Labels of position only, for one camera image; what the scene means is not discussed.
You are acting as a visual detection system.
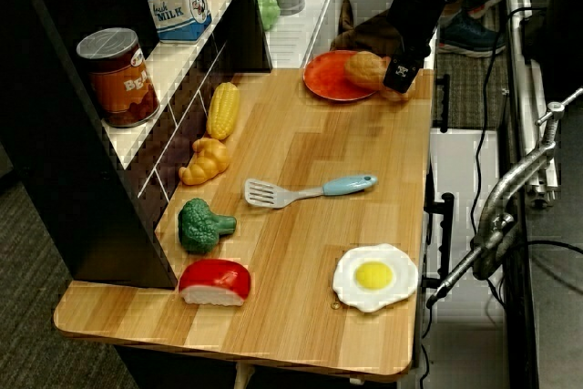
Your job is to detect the black cable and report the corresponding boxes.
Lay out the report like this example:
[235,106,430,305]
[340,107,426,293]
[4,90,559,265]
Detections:
[467,5,535,238]

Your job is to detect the orange round plate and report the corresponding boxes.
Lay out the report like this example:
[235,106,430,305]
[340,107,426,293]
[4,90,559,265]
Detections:
[302,49,394,103]

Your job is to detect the blue sneaker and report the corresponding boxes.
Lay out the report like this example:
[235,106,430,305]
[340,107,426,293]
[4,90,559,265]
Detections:
[437,12,507,59]

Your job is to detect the white shelf board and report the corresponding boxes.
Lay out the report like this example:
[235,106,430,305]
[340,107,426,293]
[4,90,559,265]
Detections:
[101,0,250,172]

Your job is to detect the light green toy lettuce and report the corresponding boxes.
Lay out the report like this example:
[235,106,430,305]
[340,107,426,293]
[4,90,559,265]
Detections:
[255,0,281,32]

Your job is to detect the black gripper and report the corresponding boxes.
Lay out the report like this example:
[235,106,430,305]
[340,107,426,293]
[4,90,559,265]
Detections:
[383,0,459,94]

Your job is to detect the metal screw clamp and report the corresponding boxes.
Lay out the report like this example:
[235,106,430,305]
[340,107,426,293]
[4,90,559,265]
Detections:
[424,87,583,310]

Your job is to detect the toy fried egg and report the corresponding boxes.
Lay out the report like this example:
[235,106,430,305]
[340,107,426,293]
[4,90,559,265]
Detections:
[331,242,420,314]

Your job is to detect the golden toy croissant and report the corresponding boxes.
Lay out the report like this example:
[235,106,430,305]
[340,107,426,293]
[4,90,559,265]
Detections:
[178,136,231,187]

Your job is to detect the grey spatula with blue handle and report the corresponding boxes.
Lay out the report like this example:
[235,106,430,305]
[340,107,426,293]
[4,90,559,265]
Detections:
[243,173,380,210]

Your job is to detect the green toy broccoli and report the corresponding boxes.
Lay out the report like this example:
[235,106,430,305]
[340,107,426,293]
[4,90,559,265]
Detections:
[177,197,239,255]

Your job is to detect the black upright post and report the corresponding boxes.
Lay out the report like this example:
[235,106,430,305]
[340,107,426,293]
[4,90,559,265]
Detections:
[225,0,275,76]

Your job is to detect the white toy sink unit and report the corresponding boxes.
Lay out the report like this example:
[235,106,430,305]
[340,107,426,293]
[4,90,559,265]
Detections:
[262,0,439,72]

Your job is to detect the brown toy beans can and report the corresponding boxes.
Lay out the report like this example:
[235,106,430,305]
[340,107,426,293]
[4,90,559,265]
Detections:
[75,26,162,129]

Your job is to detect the red and white toy sushi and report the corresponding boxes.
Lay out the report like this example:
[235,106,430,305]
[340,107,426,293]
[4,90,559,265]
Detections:
[178,258,252,309]

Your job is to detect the brown bread roll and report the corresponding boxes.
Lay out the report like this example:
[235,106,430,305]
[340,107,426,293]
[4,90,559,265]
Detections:
[343,50,416,103]

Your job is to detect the black drawer handle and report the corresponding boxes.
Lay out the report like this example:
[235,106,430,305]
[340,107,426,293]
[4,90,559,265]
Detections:
[426,192,456,282]
[434,73,453,135]

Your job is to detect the black side panel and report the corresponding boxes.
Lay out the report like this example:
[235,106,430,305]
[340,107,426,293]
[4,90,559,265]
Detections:
[0,0,179,292]

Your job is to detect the yellow toy corn cob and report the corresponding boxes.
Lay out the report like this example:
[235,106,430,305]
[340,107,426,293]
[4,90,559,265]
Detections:
[205,81,241,141]

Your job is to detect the aluminium rail frame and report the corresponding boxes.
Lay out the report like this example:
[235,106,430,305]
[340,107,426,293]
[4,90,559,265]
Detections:
[502,0,562,204]

